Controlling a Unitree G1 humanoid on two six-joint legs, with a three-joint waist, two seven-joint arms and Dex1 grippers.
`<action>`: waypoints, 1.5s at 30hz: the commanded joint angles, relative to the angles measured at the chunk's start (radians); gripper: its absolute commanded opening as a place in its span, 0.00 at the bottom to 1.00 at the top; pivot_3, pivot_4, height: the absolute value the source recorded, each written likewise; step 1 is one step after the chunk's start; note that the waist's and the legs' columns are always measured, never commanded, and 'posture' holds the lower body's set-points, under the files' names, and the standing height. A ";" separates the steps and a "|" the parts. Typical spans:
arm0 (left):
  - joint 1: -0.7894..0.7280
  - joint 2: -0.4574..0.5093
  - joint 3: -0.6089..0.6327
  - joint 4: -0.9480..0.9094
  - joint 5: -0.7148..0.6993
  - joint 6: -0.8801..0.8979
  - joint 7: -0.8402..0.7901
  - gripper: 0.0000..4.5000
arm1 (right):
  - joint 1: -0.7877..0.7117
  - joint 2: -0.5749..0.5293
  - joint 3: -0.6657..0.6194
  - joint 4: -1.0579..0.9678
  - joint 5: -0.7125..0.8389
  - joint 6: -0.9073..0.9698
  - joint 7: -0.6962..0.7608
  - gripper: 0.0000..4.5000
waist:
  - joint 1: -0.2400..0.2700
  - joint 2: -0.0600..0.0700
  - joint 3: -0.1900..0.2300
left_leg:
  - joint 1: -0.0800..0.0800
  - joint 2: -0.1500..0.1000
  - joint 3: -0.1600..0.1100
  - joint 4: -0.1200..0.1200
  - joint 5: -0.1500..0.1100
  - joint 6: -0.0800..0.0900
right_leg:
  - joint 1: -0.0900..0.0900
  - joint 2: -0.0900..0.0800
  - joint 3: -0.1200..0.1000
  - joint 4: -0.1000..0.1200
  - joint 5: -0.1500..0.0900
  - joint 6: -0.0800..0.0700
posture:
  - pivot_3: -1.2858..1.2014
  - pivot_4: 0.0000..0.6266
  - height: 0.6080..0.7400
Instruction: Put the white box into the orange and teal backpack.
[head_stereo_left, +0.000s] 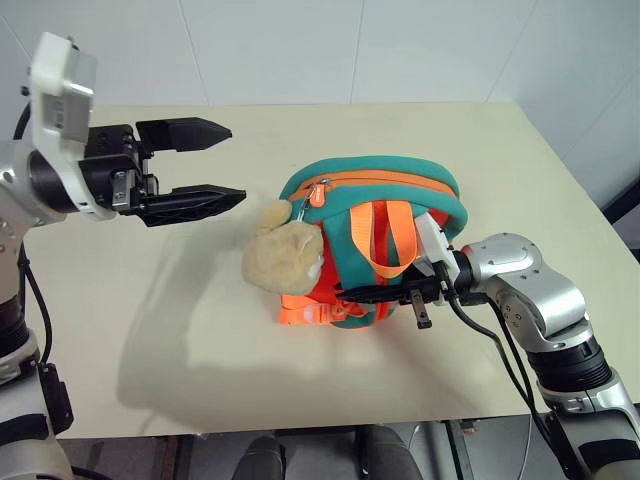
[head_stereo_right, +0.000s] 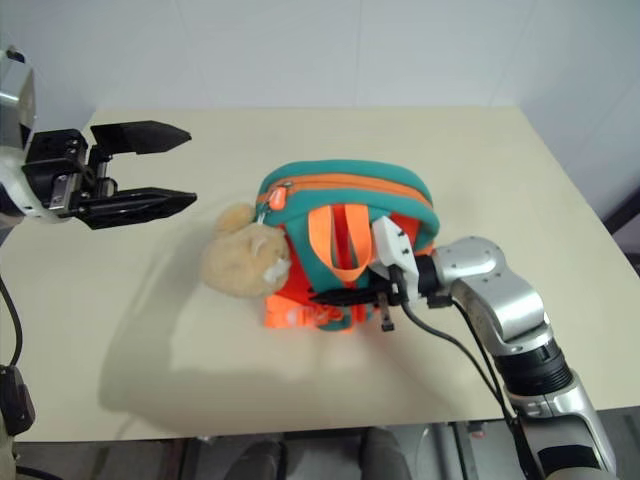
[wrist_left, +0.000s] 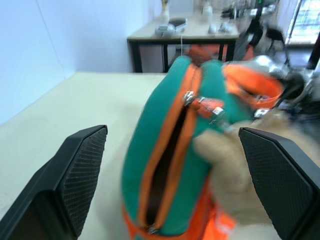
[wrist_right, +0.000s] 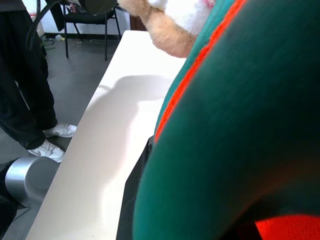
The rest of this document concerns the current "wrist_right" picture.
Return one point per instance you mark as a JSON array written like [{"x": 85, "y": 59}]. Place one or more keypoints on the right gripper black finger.
[{"x": 130, "y": 200}]

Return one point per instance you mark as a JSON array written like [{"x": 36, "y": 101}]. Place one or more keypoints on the green and orange backpack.
[{"x": 237, "y": 125}]

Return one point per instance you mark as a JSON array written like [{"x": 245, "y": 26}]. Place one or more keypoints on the white sneaker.
[
  {"x": 47, "y": 151},
  {"x": 62, "y": 130}
]

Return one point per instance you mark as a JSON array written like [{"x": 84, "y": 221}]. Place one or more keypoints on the silver robot body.
[{"x": 30, "y": 180}]

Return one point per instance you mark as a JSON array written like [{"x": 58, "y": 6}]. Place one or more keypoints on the person in black trousers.
[{"x": 22, "y": 87}]

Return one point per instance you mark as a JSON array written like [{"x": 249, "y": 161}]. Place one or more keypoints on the beige plush toy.
[{"x": 170, "y": 37}]

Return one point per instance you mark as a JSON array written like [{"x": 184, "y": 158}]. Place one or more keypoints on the brown cabinet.
[{"x": 137, "y": 23}]

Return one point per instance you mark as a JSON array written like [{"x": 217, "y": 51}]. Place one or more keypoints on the small white bottle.
[{"x": 60, "y": 37}]

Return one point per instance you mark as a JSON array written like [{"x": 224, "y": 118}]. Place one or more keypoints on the black chair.
[{"x": 82, "y": 18}]

